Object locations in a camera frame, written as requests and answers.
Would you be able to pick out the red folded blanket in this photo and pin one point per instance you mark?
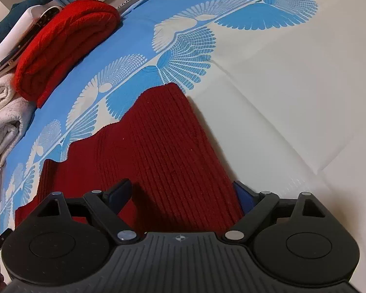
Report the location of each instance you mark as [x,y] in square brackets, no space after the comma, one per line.
[64,42]

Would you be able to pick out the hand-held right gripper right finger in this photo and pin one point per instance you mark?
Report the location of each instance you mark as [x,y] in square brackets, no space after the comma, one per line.
[245,200]

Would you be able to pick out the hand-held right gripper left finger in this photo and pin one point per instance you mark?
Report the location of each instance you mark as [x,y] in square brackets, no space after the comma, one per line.
[122,192]

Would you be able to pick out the dark red knit cardigan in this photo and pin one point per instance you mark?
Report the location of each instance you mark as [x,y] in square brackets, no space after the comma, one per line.
[164,146]

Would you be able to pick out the blue and white printed bedsheet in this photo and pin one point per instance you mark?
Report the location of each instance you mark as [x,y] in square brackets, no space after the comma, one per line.
[277,82]

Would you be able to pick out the grey-white folded fleece blanket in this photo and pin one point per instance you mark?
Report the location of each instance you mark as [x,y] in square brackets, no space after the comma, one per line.
[12,122]

